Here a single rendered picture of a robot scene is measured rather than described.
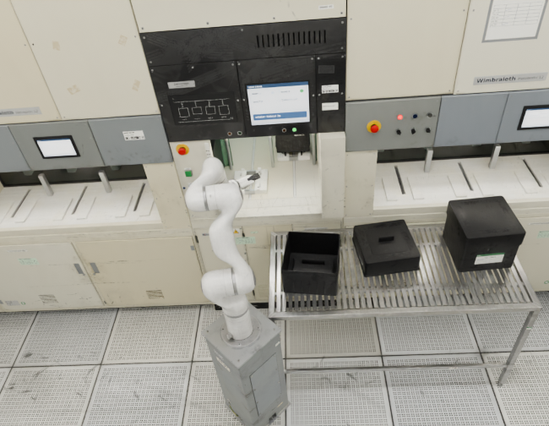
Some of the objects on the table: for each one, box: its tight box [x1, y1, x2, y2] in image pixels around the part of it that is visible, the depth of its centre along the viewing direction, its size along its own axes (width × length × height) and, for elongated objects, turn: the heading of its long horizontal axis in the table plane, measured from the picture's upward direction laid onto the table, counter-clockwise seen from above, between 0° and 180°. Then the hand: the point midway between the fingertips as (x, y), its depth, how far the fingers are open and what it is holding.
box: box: [443, 195, 526, 272], centre depth 245 cm, size 29×29×25 cm
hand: (253, 177), depth 251 cm, fingers open, 4 cm apart
